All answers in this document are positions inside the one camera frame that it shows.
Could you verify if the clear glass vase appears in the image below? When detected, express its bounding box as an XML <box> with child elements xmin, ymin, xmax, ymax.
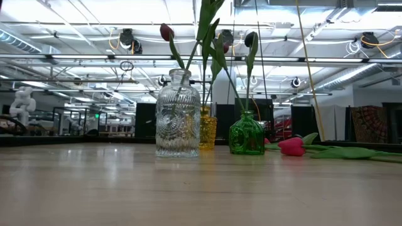
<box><xmin>155</xmin><ymin>68</ymin><xmax>202</xmax><ymax>159</ymax></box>

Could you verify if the red artificial tulip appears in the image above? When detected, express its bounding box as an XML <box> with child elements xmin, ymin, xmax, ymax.
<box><xmin>277</xmin><ymin>137</ymin><xmax>402</xmax><ymax>164</ymax></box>
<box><xmin>264</xmin><ymin>132</ymin><xmax>402</xmax><ymax>156</ymax></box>
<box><xmin>181</xmin><ymin>0</ymin><xmax>226</xmax><ymax>75</ymax></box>

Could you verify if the yellow glass vase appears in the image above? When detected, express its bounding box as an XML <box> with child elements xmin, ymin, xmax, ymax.
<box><xmin>199</xmin><ymin>106</ymin><xmax>218</xmax><ymax>151</ymax></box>

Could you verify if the green glass vase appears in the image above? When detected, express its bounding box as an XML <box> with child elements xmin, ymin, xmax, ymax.
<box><xmin>228</xmin><ymin>109</ymin><xmax>266</xmax><ymax>156</ymax></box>

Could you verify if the black partition panel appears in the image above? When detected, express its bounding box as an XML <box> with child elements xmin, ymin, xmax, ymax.
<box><xmin>215</xmin><ymin>103</ymin><xmax>236</xmax><ymax>141</ymax></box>
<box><xmin>134</xmin><ymin>102</ymin><xmax>157</xmax><ymax>139</ymax></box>
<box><xmin>290</xmin><ymin>105</ymin><xmax>321</xmax><ymax>142</ymax></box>

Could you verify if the red background object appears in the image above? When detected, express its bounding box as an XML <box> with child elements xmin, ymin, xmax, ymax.
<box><xmin>273</xmin><ymin>116</ymin><xmax>293</xmax><ymax>141</ymax></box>

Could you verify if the white cloth panel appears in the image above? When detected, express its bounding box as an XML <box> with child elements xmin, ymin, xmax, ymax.
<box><xmin>319</xmin><ymin>105</ymin><xmax>346</xmax><ymax>141</ymax></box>

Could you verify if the patterned red tapestry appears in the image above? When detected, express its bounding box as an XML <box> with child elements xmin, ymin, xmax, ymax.
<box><xmin>350</xmin><ymin>105</ymin><xmax>389</xmax><ymax>144</ymax></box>

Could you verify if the thin black cable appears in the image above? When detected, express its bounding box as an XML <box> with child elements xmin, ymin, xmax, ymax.
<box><xmin>254</xmin><ymin>0</ymin><xmax>268</xmax><ymax>99</ymax></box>

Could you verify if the yellow cable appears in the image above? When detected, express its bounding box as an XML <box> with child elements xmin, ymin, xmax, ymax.
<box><xmin>295</xmin><ymin>0</ymin><xmax>326</xmax><ymax>141</ymax></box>

